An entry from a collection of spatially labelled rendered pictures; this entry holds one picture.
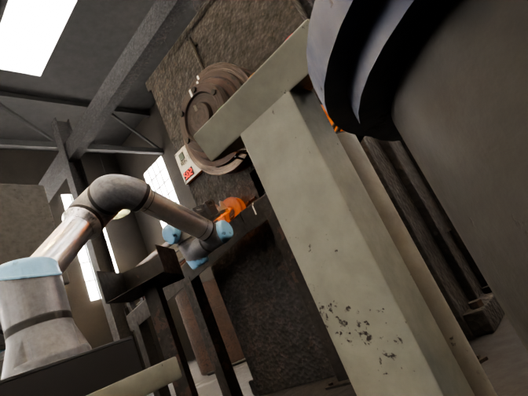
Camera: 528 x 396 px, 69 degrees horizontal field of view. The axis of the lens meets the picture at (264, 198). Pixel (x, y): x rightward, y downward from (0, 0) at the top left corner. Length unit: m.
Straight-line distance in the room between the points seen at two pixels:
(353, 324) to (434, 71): 0.34
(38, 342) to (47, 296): 0.09
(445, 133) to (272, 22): 1.59
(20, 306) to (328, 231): 0.60
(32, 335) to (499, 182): 0.77
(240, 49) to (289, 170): 1.40
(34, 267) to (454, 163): 0.79
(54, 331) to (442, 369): 0.64
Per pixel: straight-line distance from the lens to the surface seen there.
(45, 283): 0.86
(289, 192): 0.49
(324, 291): 0.48
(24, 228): 4.05
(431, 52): 0.19
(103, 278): 1.71
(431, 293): 0.62
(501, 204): 0.18
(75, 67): 11.12
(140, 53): 7.21
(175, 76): 2.18
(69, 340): 0.83
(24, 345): 0.84
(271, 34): 1.75
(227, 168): 1.61
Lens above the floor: 0.30
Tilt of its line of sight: 16 degrees up
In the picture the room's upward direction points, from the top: 24 degrees counter-clockwise
